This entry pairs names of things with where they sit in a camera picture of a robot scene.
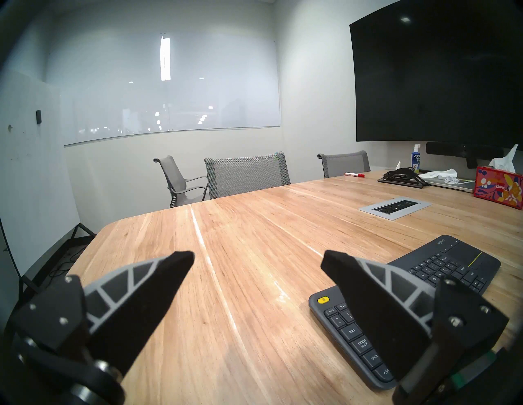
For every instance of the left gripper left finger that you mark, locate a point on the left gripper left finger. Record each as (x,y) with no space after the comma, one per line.
(135,310)

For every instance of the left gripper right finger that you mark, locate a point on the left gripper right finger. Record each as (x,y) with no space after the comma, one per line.
(380,314)

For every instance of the dark grey touchpad keyboard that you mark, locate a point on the dark grey touchpad keyboard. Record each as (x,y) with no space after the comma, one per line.
(457,255)

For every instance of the silver table power outlet box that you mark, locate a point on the silver table power outlet box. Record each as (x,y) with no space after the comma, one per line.
(395,207)

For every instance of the black laptop stand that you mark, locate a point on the black laptop stand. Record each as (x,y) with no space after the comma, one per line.
(402,184)

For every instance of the red capped white marker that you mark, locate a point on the red capped white marker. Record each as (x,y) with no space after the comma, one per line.
(354,174)

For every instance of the grey armrest office chair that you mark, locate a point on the grey armrest office chair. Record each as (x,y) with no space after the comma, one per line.
(169,171)

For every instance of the silver closed laptop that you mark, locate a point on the silver closed laptop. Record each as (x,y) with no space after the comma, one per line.
(459,187)

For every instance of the grey mesh office chair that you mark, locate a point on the grey mesh office chair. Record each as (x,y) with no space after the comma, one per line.
(345,164)
(245,175)

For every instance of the whiteboard cleaner spray bottle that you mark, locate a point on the whiteboard cleaner spray bottle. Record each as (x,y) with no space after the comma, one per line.
(416,159)

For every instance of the red floral tissue box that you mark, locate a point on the red floral tissue box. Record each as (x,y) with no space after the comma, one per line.
(496,188)

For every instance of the black video conference bar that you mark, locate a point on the black video conference bar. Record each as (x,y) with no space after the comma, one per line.
(445,148)

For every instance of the white mobile whiteboard on stand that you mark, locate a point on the white mobile whiteboard on stand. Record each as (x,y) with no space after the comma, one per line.
(32,163)

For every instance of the large white facial tissue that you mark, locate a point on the large white facial tissue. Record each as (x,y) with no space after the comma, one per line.
(504,161)

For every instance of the glass wall whiteboard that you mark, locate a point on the glass wall whiteboard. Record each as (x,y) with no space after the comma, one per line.
(184,81)

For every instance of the large black wall television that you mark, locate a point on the large black wall television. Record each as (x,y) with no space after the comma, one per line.
(429,73)

